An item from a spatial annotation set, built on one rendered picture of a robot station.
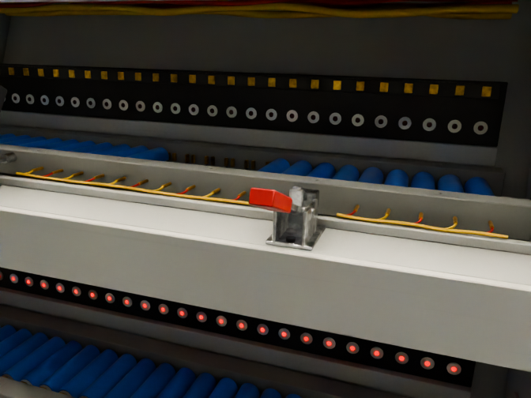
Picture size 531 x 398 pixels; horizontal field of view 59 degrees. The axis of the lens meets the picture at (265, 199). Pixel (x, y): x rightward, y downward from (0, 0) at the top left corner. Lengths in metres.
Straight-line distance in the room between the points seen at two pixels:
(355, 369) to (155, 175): 0.24
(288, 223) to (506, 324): 0.13
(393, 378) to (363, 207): 0.17
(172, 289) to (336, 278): 0.10
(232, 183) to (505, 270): 0.19
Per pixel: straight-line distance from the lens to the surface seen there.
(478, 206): 0.32
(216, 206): 0.33
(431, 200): 0.32
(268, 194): 0.21
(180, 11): 0.49
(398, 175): 0.39
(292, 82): 0.45
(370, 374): 0.44
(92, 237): 0.33
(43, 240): 0.36
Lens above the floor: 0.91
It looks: 4 degrees up
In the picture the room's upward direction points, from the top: 8 degrees clockwise
